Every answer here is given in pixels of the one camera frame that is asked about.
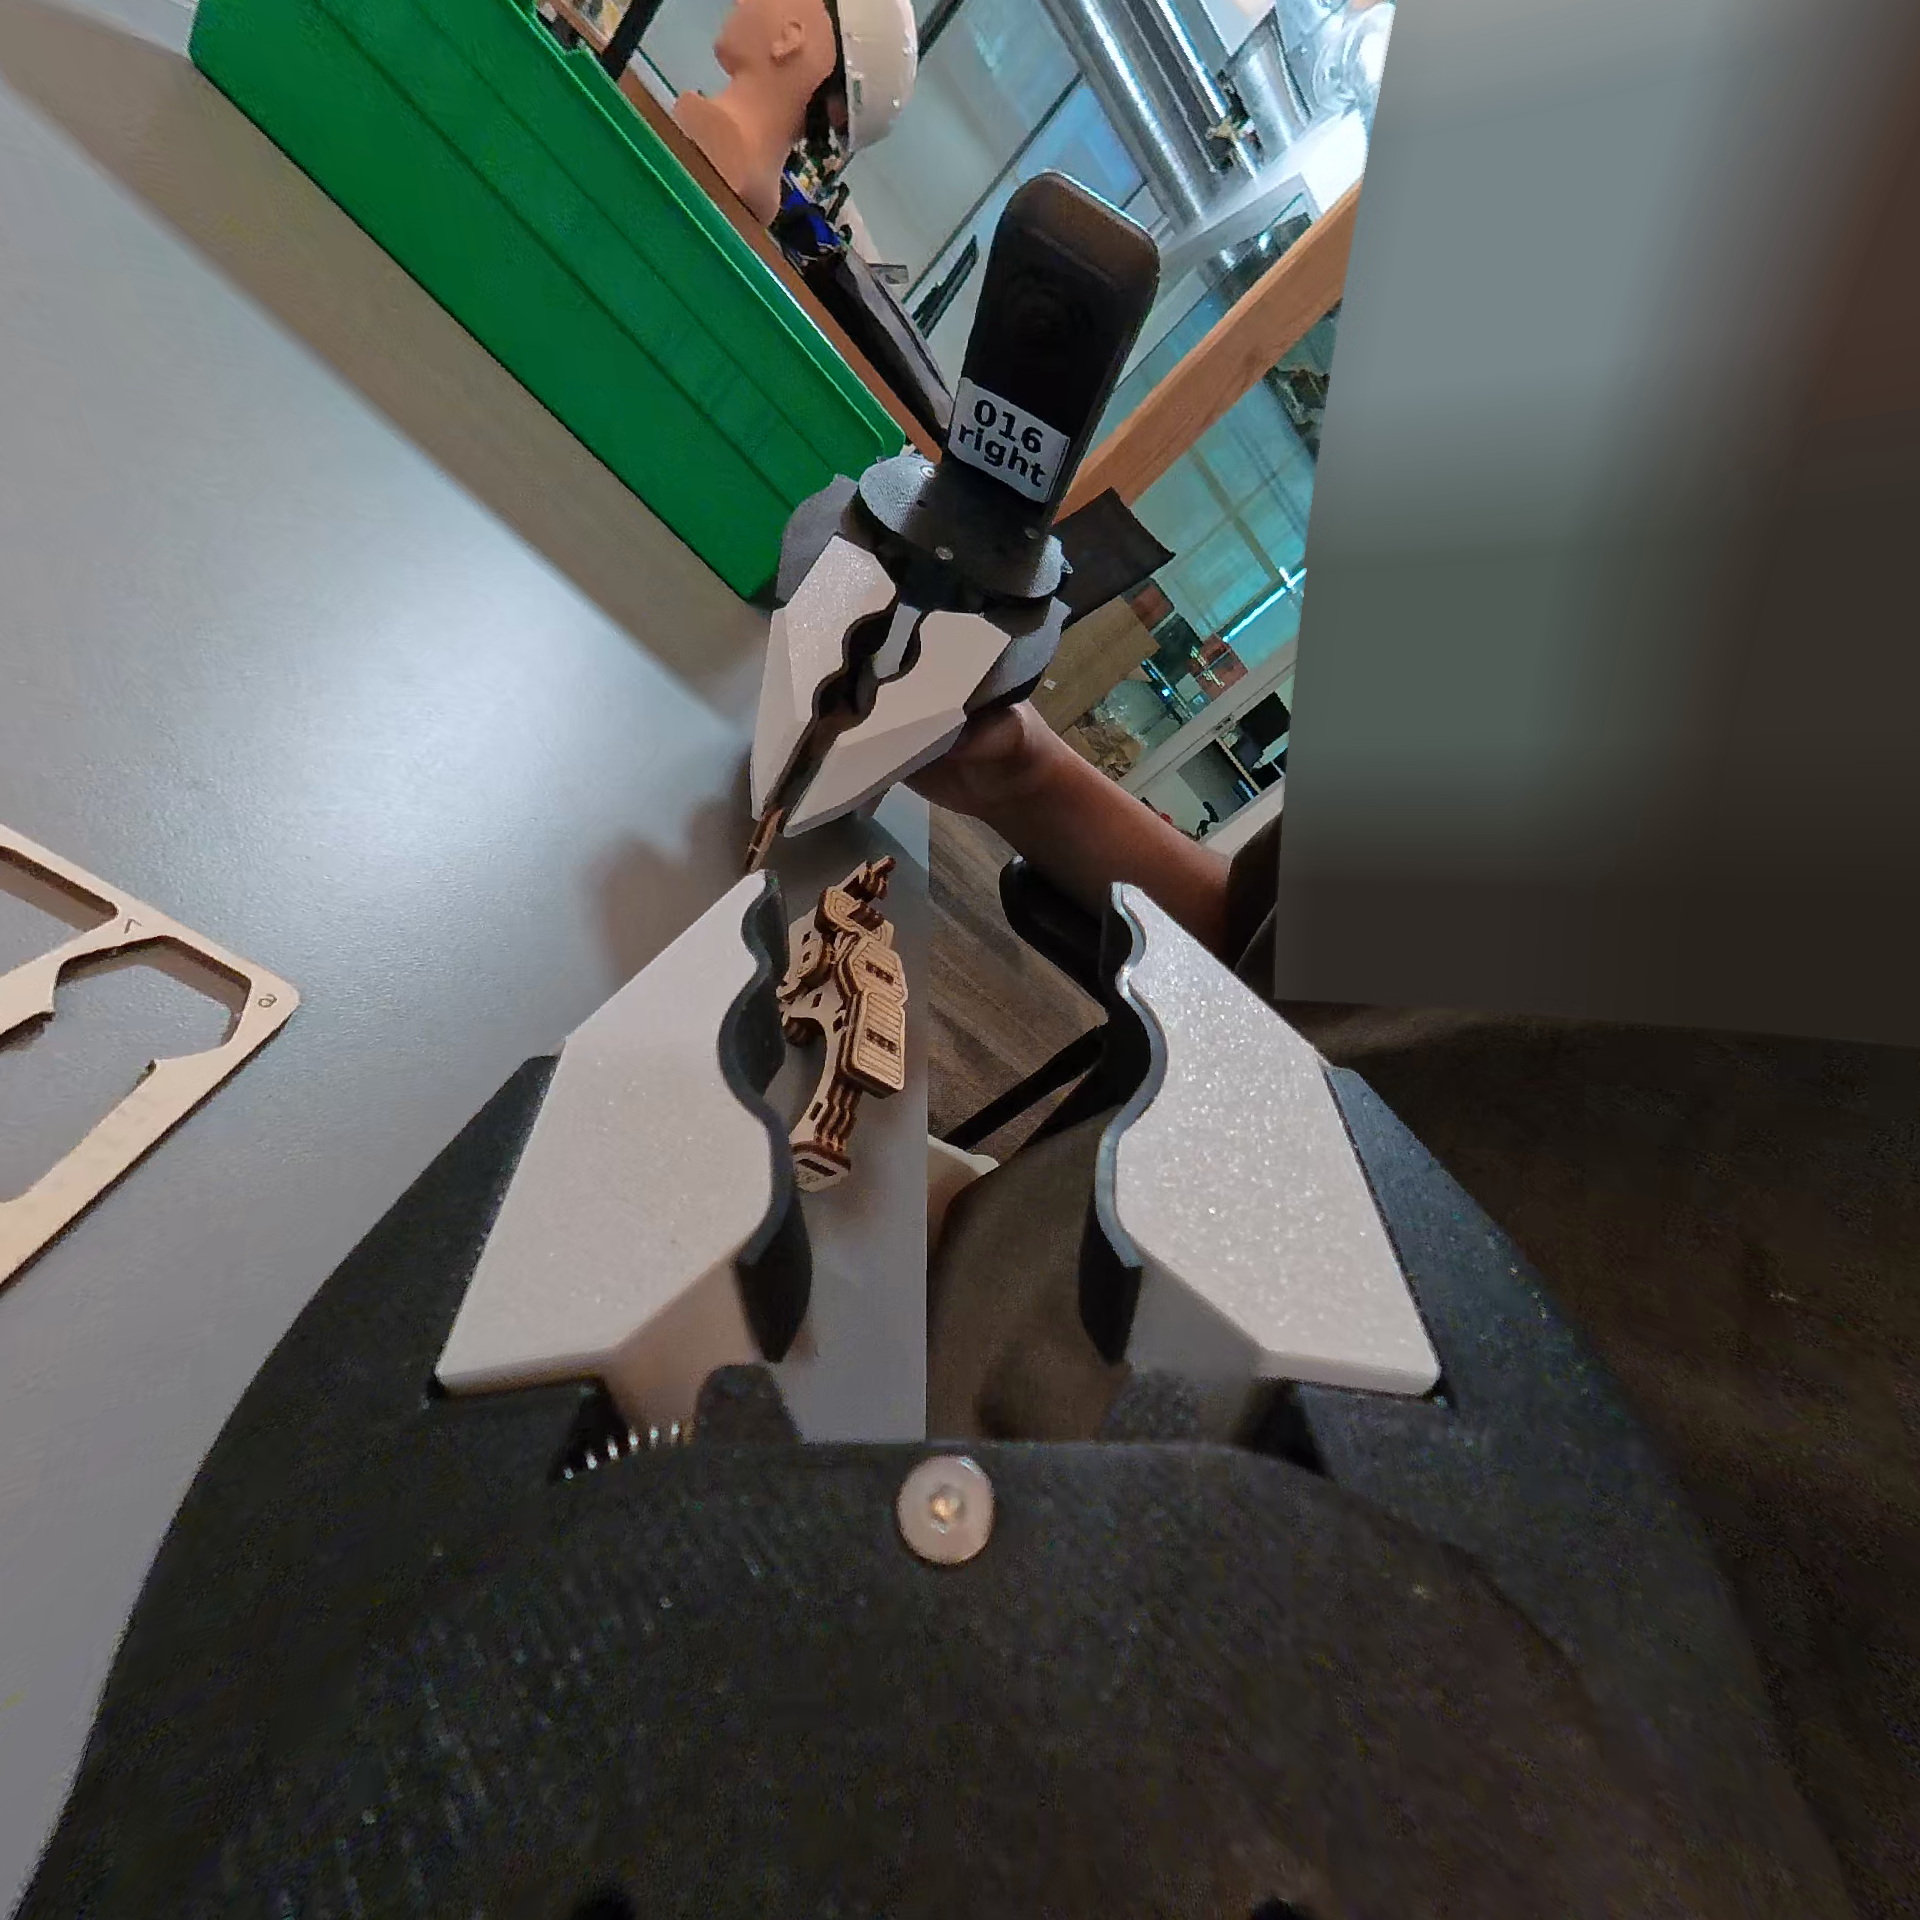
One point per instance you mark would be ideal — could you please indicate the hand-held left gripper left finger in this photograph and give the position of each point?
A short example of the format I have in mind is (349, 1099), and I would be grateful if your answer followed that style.
(630, 1170)

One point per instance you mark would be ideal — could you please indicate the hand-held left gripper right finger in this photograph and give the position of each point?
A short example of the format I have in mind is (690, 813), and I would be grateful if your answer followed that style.
(1262, 1184)

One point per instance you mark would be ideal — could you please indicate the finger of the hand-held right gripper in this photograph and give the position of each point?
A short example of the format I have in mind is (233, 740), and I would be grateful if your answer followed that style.
(810, 630)
(930, 684)

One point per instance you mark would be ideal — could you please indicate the small wooden puzzle piece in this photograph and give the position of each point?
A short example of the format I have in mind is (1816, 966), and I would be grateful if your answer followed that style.
(763, 840)

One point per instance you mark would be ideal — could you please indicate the wooden puzzle model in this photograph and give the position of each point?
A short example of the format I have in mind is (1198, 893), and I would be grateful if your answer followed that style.
(856, 1020)

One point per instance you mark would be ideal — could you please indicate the wooden puzzle sheet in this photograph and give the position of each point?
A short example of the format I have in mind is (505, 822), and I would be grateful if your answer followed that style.
(255, 1012)

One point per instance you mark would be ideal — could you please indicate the person's right forearm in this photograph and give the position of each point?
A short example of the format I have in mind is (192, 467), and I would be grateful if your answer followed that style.
(1170, 869)

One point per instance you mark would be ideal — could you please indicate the person's right hand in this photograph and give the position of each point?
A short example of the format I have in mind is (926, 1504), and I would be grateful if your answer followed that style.
(1012, 763)

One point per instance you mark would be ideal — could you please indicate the wooden beam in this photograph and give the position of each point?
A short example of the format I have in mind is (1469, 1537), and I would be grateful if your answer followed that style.
(1215, 360)

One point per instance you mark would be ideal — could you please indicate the white hard hat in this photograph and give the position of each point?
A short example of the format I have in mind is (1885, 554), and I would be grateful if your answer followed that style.
(878, 62)

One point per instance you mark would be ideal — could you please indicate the mannequin head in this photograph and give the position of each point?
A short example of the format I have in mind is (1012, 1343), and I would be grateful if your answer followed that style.
(745, 104)

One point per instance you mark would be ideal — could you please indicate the green plastic bin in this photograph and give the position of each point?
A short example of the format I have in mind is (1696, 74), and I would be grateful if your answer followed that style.
(523, 223)

